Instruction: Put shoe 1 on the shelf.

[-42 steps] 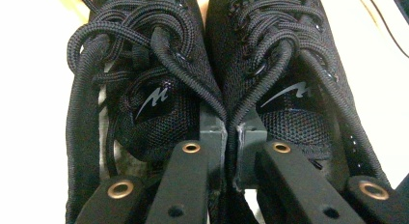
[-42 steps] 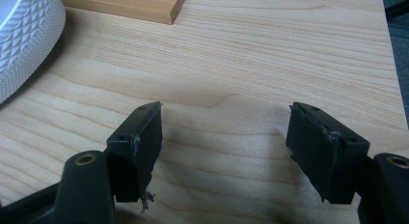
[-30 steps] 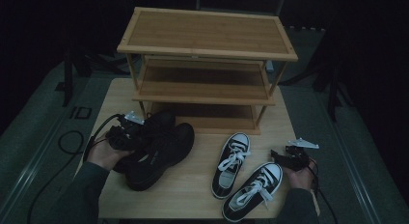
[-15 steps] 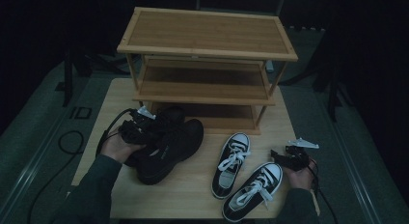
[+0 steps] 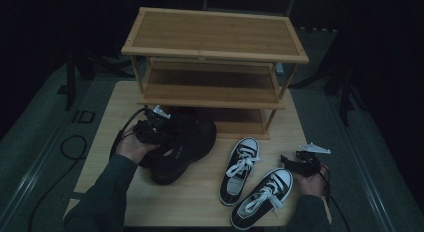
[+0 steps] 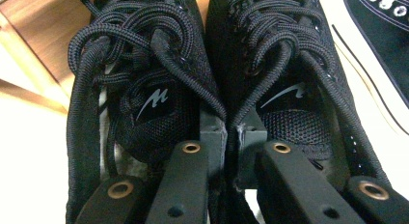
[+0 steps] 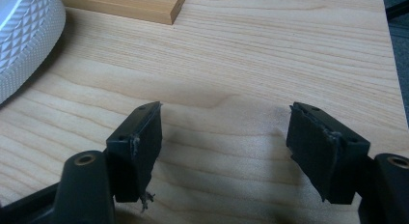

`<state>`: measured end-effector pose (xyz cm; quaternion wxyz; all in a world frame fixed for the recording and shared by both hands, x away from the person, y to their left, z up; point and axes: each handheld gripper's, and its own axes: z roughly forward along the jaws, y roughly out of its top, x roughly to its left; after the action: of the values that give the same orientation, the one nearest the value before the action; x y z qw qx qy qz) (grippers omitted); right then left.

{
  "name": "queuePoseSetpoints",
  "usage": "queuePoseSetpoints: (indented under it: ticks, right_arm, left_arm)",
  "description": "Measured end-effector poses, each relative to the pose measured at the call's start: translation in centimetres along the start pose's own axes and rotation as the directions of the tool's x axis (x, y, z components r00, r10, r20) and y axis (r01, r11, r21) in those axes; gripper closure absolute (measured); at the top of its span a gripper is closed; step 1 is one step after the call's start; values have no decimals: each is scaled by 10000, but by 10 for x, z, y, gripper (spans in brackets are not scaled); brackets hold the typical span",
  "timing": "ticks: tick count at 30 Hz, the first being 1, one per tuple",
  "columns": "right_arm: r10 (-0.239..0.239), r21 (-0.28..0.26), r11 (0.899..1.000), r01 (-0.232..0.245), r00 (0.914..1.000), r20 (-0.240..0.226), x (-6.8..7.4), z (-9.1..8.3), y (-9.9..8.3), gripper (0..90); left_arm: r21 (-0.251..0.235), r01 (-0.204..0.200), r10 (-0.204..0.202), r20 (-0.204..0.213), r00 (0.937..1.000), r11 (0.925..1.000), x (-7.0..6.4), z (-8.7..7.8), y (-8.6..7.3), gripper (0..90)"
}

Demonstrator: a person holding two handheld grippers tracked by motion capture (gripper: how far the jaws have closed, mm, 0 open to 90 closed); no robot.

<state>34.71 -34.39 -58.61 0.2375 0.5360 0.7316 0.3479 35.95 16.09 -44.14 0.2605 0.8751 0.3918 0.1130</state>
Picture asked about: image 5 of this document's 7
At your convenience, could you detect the black metal stand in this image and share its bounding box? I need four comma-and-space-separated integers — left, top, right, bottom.
322, 63, 368, 127
56, 48, 99, 111

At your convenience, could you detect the hand-held gripper cable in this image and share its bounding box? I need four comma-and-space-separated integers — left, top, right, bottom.
318, 163, 352, 232
28, 106, 149, 232

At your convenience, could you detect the right hand-held gripper cable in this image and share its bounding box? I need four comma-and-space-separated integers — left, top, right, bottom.
318, 163, 352, 232

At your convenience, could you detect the black and white sneaker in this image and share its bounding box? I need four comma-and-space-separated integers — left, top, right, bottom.
229, 167, 295, 231
218, 136, 261, 207

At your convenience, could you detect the wooden three-tier shoe rack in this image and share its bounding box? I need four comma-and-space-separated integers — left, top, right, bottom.
120, 6, 310, 141

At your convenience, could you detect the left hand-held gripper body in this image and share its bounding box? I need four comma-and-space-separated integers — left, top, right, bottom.
133, 105, 174, 146

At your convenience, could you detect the black shoe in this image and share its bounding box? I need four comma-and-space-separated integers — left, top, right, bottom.
149, 116, 218, 186
137, 106, 201, 169

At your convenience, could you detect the left hand-held gripper cable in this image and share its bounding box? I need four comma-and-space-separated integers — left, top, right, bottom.
28, 106, 149, 232

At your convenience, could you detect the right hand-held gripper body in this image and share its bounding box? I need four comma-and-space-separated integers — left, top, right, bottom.
293, 142, 332, 178

